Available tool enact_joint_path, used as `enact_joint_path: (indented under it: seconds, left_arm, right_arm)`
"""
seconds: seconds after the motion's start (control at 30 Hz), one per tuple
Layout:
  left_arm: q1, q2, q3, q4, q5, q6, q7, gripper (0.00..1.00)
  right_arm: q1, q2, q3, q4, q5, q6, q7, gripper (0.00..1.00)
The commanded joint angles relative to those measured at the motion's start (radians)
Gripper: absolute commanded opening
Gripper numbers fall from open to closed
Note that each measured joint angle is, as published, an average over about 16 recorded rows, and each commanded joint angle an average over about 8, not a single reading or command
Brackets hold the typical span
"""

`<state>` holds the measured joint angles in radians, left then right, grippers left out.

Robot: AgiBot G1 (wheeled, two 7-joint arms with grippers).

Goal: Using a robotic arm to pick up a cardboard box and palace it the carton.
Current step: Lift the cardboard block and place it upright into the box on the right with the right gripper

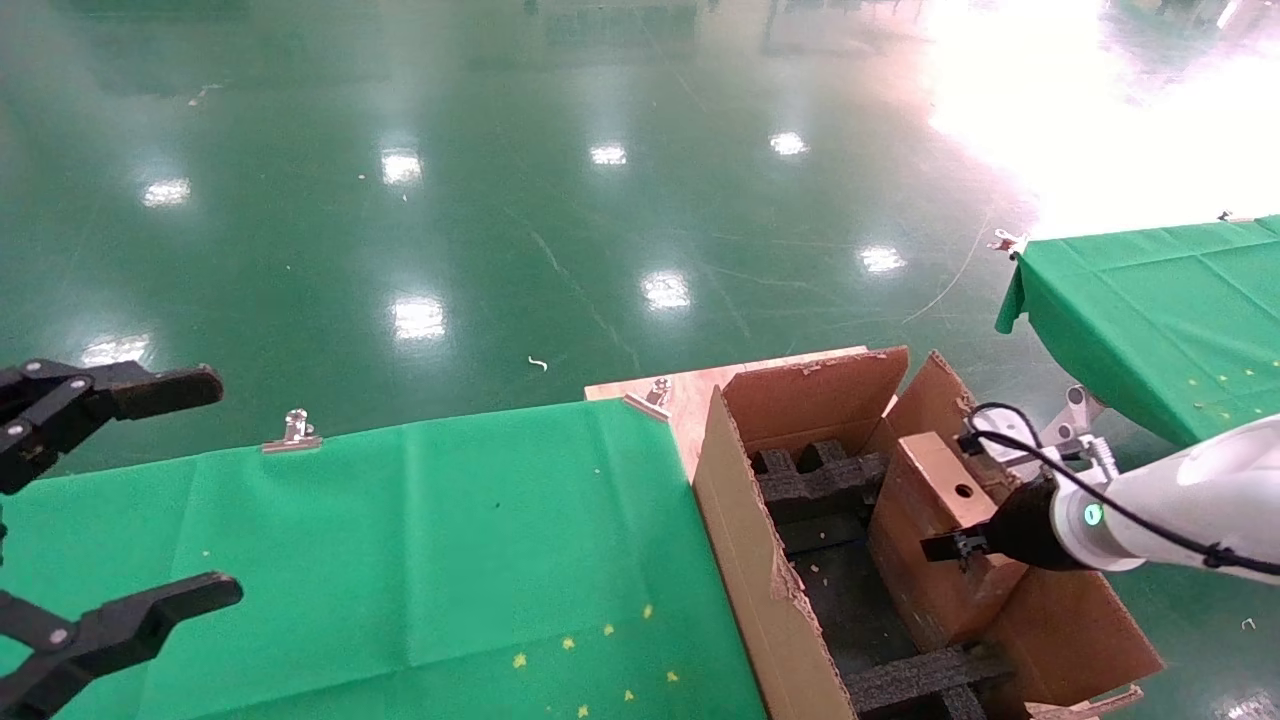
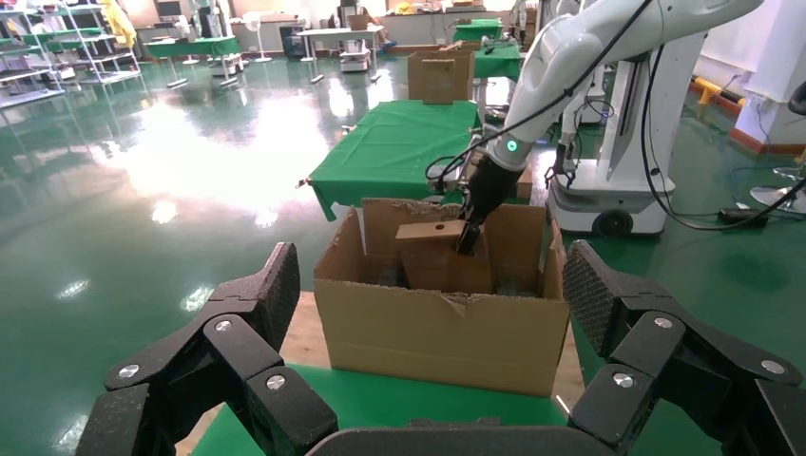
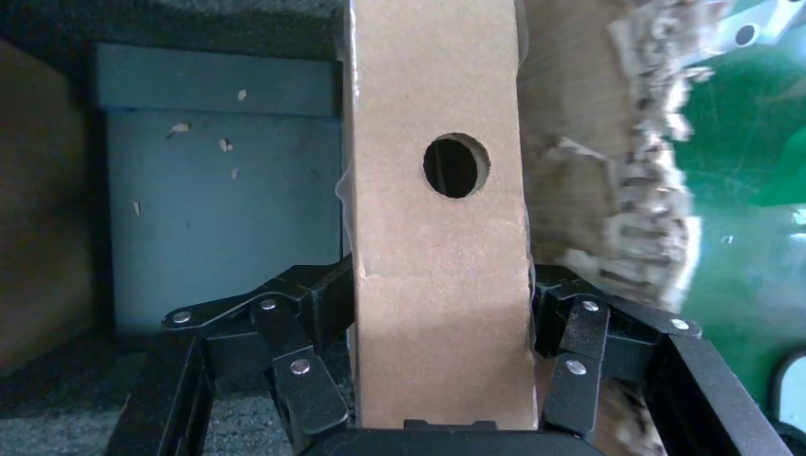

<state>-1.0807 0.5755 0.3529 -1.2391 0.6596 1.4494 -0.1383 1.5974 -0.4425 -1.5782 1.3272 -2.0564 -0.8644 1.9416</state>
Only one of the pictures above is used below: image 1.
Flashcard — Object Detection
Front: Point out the large green tablecloth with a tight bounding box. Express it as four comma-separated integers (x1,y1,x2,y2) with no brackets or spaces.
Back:
0,398,771,720

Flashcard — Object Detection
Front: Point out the small green tablecloth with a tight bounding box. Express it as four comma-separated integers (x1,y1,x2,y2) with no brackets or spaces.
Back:
995,215,1280,448

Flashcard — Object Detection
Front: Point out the large open brown carton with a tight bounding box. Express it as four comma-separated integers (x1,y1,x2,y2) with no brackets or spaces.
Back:
690,345,1166,720

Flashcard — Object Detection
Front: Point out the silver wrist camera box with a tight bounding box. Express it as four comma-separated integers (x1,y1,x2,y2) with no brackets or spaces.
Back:
972,408,1047,467

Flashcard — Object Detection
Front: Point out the black camera cable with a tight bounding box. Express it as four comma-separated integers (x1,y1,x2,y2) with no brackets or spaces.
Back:
958,402,1280,578

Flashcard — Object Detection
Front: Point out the small brown cardboard box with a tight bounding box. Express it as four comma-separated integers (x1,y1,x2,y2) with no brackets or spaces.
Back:
868,432,1031,647

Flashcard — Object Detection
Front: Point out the black foam insert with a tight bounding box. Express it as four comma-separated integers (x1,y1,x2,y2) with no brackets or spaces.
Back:
845,643,1018,720
752,438,892,504

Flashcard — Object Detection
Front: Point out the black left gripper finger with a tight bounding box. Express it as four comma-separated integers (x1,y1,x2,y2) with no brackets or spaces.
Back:
0,360,226,498
0,571,246,720

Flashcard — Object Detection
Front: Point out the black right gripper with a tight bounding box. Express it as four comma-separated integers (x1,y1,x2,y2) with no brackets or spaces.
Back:
920,478,1067,573

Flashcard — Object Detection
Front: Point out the silver camera mounting bracket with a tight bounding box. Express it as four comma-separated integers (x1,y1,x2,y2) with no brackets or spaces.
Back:
1038,385,1113,473

